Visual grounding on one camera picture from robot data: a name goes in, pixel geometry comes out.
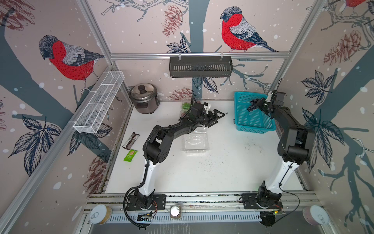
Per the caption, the brown snack packet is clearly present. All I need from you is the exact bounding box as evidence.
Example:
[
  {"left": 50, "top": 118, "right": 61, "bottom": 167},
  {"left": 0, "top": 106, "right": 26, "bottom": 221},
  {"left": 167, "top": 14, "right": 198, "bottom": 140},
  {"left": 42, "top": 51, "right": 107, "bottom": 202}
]
[{"left": 122, "top": 132, "right": 140, "bottom": 150}]

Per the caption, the dark purple grape bunch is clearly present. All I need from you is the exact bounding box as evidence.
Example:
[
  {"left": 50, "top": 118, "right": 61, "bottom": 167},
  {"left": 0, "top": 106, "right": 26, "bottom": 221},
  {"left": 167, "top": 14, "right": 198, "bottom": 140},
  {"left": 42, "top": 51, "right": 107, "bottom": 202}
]
[{"left": 247, "top": 98, "right": 266, "bottom": 112}]

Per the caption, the silver rice cooker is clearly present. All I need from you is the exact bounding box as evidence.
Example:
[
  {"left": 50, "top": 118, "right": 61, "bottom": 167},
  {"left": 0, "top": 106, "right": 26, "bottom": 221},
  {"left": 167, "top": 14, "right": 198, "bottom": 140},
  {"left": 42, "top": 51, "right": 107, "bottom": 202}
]
[{"left": 129, "top": 83, "right": 160, "bottom": 114}]

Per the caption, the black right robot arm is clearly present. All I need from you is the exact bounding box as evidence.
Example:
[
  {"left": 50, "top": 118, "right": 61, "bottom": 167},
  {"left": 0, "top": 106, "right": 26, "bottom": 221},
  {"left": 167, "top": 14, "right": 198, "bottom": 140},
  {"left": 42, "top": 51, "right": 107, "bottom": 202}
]
[{"left": 255, "top": 90, "right": 315, "bottom": 208}]

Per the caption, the white wire mesh shelf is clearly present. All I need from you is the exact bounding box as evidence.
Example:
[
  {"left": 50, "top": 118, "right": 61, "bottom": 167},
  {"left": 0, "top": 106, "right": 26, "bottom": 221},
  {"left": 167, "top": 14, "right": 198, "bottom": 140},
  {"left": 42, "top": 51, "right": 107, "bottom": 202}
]
[{"left": 73, "top": 71, "right": 124, "bottom": 133}]

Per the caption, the green snack packet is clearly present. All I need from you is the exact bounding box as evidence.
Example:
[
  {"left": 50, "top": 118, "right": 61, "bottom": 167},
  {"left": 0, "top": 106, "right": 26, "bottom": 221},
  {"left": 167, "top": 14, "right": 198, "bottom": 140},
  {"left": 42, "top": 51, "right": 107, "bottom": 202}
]
[{"left": 124, "top": 149, "right": 138, "bottom": 162}]

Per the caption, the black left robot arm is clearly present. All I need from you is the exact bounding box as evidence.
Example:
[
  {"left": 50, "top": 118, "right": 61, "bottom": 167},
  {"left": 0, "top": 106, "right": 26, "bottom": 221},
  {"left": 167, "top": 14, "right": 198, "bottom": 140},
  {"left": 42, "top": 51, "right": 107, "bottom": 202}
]
[{"left": 123, "top": 97, "right": 226, "bottom": 210}]

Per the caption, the small round silver light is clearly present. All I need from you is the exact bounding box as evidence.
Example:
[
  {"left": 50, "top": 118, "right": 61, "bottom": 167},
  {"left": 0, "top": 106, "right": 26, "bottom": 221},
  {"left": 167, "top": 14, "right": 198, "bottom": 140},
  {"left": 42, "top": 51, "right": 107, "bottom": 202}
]
[{"left": 170, "top": 205, "right": 182, "bottom": 219}]

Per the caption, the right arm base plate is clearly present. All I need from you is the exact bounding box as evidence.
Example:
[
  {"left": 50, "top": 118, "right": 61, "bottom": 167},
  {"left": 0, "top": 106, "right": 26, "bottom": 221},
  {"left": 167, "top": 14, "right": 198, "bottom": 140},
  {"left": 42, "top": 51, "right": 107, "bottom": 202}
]
[{"left": 240, "top": 192, "right": 283, "bottom": 210}]

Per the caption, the teal plastic basket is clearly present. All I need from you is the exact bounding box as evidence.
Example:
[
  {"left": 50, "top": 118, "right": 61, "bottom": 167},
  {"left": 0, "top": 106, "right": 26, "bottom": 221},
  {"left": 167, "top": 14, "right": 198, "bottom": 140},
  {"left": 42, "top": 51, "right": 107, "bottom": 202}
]
[{"left": 234, "top": 91, "right": 276, "bottom": 134}]

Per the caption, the green grape bunch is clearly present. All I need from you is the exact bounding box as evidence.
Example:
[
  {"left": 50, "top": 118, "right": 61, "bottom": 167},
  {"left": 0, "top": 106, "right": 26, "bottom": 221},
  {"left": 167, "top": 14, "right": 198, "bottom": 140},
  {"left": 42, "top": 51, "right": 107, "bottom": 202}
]
[{"left": 182, "top": 102, "right": 191, "bottom": 111}]

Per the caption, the clear clamshell container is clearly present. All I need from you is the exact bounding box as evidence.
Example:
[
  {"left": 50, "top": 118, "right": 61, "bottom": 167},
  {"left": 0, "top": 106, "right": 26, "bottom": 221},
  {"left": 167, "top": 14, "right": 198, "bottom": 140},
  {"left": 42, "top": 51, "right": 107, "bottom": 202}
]
[
  {"left": 182, "top": 132, "right": 209, "bottom": 153},
  {"left": 181, "top": 101, "right": 191, "bottom": 112}
]

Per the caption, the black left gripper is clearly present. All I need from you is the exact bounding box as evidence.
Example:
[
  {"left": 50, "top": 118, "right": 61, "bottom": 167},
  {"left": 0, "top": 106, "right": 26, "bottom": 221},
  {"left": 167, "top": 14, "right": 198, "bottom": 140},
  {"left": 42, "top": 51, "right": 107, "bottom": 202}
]
[{"left": 195, "top": 110, "right": 225, "bottom": 128}]

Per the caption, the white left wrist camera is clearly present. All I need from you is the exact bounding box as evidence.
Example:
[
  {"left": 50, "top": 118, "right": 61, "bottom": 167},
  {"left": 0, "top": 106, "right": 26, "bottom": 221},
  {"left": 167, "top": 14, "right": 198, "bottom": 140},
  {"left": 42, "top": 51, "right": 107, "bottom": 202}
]
[{"left": 203, "top": 102, "right": 211, "bottom": 114}]

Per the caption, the white tape roll right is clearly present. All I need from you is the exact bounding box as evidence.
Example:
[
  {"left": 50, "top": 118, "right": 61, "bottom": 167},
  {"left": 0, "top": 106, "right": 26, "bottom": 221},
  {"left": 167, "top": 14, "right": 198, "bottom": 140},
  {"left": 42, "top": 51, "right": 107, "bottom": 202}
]
[{"left": 303, "top": 205, "right": 330, "bottom": 226}]

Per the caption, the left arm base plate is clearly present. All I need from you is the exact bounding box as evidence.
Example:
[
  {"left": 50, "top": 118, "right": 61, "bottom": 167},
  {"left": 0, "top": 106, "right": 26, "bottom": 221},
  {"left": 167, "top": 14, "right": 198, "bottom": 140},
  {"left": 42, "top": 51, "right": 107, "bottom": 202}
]
[{"left": 124, "top": 195, "right": 166, "bottom": 211}]

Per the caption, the black hanging wire basket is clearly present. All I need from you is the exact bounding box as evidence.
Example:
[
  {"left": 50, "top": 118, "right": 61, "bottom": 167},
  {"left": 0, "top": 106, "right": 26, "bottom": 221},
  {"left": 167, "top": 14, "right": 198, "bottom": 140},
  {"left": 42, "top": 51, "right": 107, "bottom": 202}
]
[{"left": 169, "top": 56, "right": 233, "bottom": 78}]

